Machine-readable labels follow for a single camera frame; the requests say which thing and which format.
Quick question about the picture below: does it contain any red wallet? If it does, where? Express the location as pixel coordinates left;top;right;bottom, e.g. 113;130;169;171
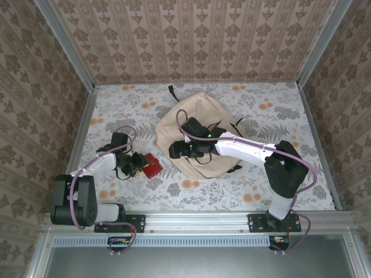
143;153;164;180

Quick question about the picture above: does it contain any beige canvas backpack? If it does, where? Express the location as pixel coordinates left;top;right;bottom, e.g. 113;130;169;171
155;84;246;179

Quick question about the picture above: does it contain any floral tablecloth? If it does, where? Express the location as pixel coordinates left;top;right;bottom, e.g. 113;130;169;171
66;82;337;211

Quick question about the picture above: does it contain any grey metal panel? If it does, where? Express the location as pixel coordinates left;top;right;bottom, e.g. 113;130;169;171
26;233;366;278

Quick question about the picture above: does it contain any thin black right camera cable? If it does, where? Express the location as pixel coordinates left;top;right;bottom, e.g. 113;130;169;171
190;152;213;166

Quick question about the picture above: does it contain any thin black camera cable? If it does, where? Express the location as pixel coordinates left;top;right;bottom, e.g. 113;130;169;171
190;152;213;166
114;167;132;181

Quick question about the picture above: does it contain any thin black left camera cable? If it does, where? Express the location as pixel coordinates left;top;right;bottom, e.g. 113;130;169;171
114;167;132;181

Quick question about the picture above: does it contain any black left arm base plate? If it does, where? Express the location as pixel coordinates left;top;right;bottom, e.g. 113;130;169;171
94;214;146;233

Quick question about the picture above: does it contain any aluminium left side rail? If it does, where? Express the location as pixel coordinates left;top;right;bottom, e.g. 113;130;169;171
54;86;100;212

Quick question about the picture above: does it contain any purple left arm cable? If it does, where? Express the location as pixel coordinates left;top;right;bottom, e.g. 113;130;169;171
69;126;139;257

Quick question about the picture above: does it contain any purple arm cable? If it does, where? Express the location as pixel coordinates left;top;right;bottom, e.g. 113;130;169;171
69;126;139;257
176;109;317;256

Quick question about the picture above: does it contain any aluminium rear rail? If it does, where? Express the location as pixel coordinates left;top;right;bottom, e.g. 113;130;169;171
94;80;299;86

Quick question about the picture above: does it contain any black connector with wires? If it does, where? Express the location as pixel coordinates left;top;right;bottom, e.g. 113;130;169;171
107;236;132;251
268;235;291;251

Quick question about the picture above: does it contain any aluminium mounting rail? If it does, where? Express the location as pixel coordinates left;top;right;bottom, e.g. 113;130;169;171
43;210;356;233

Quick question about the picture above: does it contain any slotted grey cable duct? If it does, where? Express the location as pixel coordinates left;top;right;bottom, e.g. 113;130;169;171
53;235;275;248

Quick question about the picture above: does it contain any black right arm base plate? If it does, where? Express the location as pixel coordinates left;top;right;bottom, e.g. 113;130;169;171
248;213;302;233

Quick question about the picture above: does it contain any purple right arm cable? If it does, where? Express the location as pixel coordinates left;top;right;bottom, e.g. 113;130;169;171
176;109;317;256

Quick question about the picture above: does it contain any aluminium right side rail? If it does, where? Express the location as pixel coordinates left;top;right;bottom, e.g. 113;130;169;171
297;85;343;211

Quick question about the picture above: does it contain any aluminium left corner post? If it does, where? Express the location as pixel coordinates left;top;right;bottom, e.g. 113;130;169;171
33;0;97;91

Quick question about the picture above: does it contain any aluminium corner post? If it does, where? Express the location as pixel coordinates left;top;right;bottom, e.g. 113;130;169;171
296;0;354;88
33;0;97;91

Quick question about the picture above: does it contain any aluminium right corner post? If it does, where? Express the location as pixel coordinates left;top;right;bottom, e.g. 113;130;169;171
296;0;354;88

